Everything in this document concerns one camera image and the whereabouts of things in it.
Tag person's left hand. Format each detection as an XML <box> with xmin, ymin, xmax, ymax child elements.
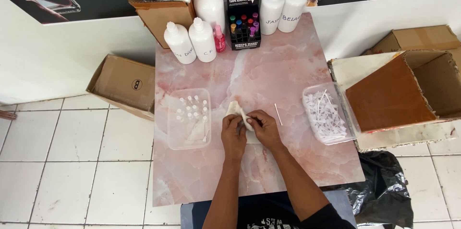
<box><xmin>221</xmin><ymin>114</ymin><xmax>249</xmax><ymax>161</ymax></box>

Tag person's right hand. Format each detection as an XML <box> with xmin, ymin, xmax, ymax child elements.
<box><xmin>246</xmin><ymin>109</ymin><xmax>285</xmax><ymax>152</ymax></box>

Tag white wiping cloth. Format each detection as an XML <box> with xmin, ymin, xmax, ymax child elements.
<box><xmin>225</xmin><ymin>100</ymin><xmax>262</xmax><ymax>145</ymax></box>

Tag single white sprayer straw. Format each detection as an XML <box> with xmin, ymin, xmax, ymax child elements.
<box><xmin>274</xmin><ymin>103</ymin><xmax>284</xmax><ymax>126</ymax></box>

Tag white tissue piece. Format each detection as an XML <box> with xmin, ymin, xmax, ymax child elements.
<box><xmin>187</xmin><ymin>121</ymin><xmax>210</xmax><ymax>146</ymax></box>

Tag group of small clear bottles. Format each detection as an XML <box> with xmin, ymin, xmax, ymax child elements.
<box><xmin>176</xmin><ymin>95</ymin><xmax>210</xmax><ymax>124</ymax></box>

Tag clear plastic tray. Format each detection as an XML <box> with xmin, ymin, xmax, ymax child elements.
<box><xmin>167</xmin><ymin>88</ymin><xmax>212</xmax><ymax>150</ymax></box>
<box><xmin>302</xmin><ymin>81</ymin><xmax>362</xmax><ymax>145</ymax></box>

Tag heap of white sprayer tubes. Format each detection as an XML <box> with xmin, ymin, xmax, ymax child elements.
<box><xmin>304</xmin><ymin>89</ymin><xmax>348</xmax><ymax>142</ymax></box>

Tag pink spray bottle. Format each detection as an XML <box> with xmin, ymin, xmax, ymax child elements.
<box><xmin>214</xmin><ymin>25</ymin><xmax>227</xmax><ymax>53</ymax></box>

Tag large white labelled bottle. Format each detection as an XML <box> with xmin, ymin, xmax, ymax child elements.
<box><xmin>164</xmin><ymin>22</ymin><xmax>197</xmax><ymax>65</ymax></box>
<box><xmin>188</xmin><ymin>17</ymin><xmax>217</xmax><ymax>63</ymax></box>
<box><xmin>277</xmin><ymin>0</ymin><xmax>309</xmax><ymax>33</ymax></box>
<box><xmin>259</xmin><ymin>0</ymin><xmax>285</xmax><ymax>36</ymax></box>

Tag rows of colourful capped vials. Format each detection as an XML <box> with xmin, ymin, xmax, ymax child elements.
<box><xmin>229</xmin><ymin>12</ymin><xmax>260</xmax><ymax>41</ymax></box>

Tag person's black shirt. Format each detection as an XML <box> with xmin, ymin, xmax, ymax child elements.
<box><xmin>191</xmin><ymin>200</ymin><xmax>357</xmax><ymax>229</ymax></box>

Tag flat cardboard box with logo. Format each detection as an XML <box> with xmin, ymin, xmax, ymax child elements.
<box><xmin>86</xmin><ymin>54</ymin><xmax>156</xmax><ymax>121</ymax></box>

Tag large white uncapped bottle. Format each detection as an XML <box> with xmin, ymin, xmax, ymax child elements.
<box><xmin>193</xmin><ymin>0</ymin><xmax>226</xmax><ymax>35</ymax></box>

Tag black display box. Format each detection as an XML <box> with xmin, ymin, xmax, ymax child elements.
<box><xmin>226</xmin><ymin>0</ymin><xmax>262</xmax><ymax>51</ymax></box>

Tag open cardboard box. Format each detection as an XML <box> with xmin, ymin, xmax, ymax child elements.
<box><xmin>127</xmin><ymin>0</ymin><xmax>197</xmax><ymax>49</ymax></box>

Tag large brown-lined cardboard box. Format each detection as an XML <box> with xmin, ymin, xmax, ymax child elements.
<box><xmin>345</xmin><ymin>50</ymin><xmax>461</xmax><ymax>133</ymax></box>

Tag black plastic bag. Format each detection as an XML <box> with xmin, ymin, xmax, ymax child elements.
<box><xmin>321</xmin><ymin>150</ymin><xmax>415</xmax><ymax>229</ymax></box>

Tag torn cardboard box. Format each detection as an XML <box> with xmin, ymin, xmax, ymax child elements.
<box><xmin>362</xmin><ymin>25</ymin><xmax>461</xmax><ymax>72</ymax></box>

